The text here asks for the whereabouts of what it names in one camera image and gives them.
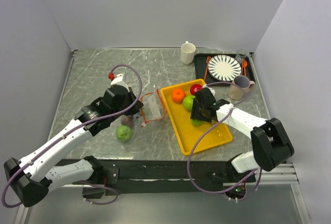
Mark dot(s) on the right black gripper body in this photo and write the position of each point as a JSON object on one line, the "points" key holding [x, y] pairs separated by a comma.
{"points": [[204, 118]]}

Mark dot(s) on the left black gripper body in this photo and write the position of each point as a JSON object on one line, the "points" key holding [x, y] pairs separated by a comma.
{"points": [[130, 99]]}

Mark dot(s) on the green toy starfruit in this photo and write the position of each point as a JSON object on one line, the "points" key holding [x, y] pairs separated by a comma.
{"points": [[196, 123]]}

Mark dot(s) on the green toy apple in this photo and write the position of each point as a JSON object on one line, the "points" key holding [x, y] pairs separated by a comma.
{"points": [[188, 102]]}

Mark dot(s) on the red toy apple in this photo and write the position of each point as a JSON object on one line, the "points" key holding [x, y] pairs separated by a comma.
{"points": [[195, 88]]}

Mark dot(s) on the maroon toy passion fruit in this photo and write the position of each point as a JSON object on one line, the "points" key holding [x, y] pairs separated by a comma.
{"points": [[127, 121]]}

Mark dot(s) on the orange toy tangerine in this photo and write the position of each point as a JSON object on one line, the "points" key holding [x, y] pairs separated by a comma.
{"points": [[178, 95]]}

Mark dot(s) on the bumpy green toy fruit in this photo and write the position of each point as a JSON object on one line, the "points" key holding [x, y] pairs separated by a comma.
{"points": [[124, 133]]}

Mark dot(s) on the clear zip top bag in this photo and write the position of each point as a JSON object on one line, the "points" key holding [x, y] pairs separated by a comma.
{"points": [[153, 110]]}

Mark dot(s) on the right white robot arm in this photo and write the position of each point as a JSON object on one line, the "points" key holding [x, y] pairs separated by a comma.
{"points": [[271, 145]]}

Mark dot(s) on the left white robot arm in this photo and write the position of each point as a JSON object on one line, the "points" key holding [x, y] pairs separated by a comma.
{"points": [[35, 175]]}

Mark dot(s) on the yellow plastic tray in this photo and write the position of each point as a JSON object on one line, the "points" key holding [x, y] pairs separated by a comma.
{"points": [[186, 133]]}

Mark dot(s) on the beige mug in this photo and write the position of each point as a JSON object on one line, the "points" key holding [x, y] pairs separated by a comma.
{"points": [[239, 87]]}

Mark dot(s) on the striped white plate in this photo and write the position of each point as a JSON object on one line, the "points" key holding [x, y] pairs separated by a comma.
{"points": [[224, 68]]}

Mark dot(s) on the orange plastic fork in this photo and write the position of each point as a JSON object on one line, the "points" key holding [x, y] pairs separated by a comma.
{"points": [[206, 69]]}

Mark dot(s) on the orange plastic spoon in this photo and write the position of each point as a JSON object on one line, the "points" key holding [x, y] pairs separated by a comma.
{"points": [[244, 66]]}

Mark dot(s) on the white ceramic mug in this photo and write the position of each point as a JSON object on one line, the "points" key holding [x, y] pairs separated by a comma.
{"points": [[187, 52]]}

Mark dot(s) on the clear glass cup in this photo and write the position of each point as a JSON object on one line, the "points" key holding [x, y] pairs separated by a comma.
{"points": [[241, 55]]}

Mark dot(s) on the black base beam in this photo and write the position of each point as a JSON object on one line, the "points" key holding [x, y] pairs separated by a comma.
{"points": [[153, 176]]}

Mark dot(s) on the aluminium rail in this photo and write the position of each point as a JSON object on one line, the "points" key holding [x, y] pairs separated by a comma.
{"points": [[284, 174]]}

